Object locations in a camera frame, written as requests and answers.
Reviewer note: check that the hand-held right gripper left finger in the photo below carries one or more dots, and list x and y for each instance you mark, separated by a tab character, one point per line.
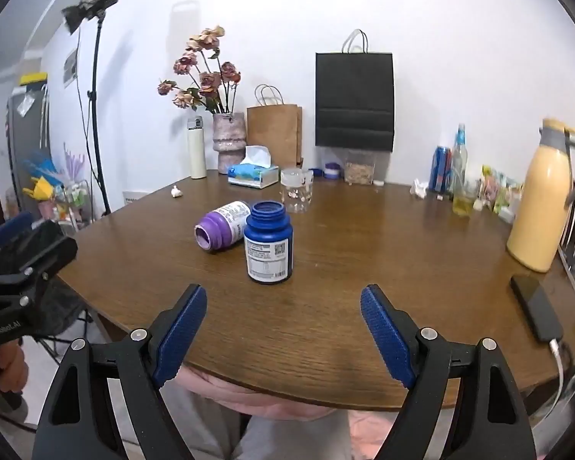
182	330

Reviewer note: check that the small purple-lid jar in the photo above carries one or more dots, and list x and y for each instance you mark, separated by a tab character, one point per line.
332	171

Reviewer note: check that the dark folding chair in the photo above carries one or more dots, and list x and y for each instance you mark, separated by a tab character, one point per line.
69	306

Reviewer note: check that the cart of colourful items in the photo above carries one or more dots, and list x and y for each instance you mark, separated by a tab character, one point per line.
52	187

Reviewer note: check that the dried flower bouquet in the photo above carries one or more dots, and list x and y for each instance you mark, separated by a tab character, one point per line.
203	72

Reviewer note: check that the blue plastic bottle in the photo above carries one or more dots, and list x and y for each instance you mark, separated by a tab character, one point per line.
268	249

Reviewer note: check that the brown paper bag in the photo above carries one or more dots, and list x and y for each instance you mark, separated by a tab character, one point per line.
274	134

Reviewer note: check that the clear printed glass cup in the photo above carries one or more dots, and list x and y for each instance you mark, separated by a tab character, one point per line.
297	191

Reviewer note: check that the person's left hand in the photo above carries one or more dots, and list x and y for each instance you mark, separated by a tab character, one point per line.
12	366

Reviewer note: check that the light grey pants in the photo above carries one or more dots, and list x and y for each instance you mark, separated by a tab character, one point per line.
268	441

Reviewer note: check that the white wall panel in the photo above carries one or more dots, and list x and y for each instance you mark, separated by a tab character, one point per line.
71	68

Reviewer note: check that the black power bank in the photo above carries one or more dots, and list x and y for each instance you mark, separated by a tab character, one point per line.
536	304

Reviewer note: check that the white wall outlet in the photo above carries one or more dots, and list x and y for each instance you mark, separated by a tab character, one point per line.
135	199

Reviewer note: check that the yellow box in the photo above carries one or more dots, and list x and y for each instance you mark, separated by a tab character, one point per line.
32	79

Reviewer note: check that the blue tissue box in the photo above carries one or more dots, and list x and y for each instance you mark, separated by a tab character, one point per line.
251	174

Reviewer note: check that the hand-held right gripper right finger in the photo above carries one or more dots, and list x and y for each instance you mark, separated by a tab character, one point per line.
388	330

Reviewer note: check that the clear container of grains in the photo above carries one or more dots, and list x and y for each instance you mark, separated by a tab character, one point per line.
359	170

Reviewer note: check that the grey refrigerator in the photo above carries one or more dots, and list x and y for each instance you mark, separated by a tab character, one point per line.
26	129

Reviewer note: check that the white thermos bottle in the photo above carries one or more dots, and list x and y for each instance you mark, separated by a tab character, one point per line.
197	151

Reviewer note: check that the studio light on stand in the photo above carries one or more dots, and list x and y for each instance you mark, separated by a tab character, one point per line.
95	5

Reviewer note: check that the glass of yellow liquid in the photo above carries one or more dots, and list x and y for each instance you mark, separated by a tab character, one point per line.
464	201

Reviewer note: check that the red and blue can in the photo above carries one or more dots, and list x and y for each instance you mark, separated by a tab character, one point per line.
442	168

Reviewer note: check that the pink ceramic vase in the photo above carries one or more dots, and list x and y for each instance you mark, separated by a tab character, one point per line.
229	141

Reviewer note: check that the clear bottle with blue cap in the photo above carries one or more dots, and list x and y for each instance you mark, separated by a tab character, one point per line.
459	153

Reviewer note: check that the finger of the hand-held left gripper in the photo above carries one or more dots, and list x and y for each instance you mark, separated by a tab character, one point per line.
12	227
48	249

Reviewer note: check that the black paper bag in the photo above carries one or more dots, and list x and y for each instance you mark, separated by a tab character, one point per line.
354	100

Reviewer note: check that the purple plastic bottle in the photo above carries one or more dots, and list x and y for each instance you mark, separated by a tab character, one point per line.
223	227

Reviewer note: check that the clear plastic chair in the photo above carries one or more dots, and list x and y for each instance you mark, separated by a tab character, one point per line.
565	417

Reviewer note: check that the pink garment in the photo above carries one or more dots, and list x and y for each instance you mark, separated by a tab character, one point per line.
278	405

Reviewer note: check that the yellow thermos jug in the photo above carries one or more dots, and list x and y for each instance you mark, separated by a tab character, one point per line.
544	201

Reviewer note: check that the colourful snack packet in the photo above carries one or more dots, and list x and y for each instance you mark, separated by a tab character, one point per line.
510	196
489	184

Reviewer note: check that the small crumpled white tissue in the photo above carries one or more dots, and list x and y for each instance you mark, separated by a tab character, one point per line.
176	192

